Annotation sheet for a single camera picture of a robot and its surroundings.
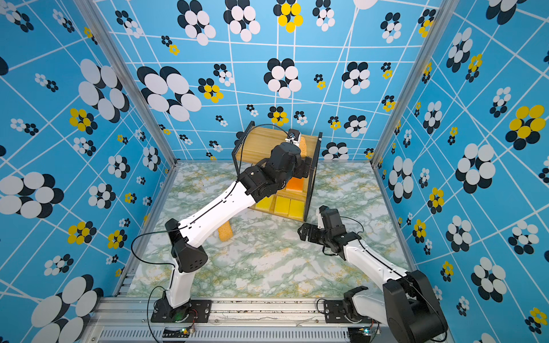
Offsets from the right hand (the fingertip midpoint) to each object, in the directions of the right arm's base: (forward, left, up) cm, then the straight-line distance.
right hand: (309, 232), depth 88 cm
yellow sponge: (+15, +11, -2) cm, 19 cm away
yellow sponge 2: (+14, +4, -3) cm, 15 cm away
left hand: (+13, +5, +32) cm, 35 cm away
